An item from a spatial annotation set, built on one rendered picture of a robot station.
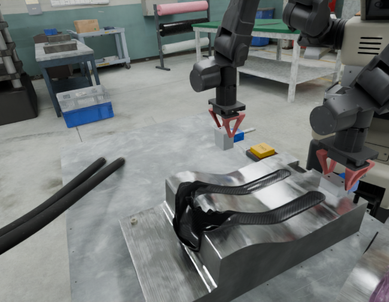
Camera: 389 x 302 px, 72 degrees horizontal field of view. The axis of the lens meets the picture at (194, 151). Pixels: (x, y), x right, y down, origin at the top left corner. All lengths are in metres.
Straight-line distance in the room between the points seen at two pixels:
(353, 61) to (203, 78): 0.47
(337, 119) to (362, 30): 0.42
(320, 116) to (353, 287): 0.29
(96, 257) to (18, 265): 1.34
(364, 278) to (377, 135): 0.56
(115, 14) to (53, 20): 1.31
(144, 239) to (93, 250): 0.15
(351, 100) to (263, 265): 0.34
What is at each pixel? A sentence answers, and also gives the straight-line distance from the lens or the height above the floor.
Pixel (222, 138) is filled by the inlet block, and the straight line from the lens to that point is 0.77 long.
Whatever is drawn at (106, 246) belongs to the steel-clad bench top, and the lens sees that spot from 0.71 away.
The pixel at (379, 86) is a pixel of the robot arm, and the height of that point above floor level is 1.15.
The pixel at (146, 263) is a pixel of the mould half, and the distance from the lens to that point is 0.57.
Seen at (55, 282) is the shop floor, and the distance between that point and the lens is 1.80.
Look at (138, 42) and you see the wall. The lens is 7.16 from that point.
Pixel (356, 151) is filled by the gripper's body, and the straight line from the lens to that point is 0.64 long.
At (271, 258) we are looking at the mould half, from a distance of 0.56.
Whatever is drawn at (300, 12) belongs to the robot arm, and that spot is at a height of 1.25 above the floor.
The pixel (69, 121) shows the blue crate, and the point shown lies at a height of 0.09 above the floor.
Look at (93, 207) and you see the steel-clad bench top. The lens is 0.83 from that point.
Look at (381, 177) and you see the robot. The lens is 1.00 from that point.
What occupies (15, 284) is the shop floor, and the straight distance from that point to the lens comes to 1.92.
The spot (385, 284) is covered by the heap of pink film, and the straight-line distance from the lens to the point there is 0.52.
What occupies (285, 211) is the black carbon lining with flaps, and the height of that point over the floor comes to 0.88.
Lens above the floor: 1.30
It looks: 30 degrees down
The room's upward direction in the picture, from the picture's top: 5 degrees counter-clockwise
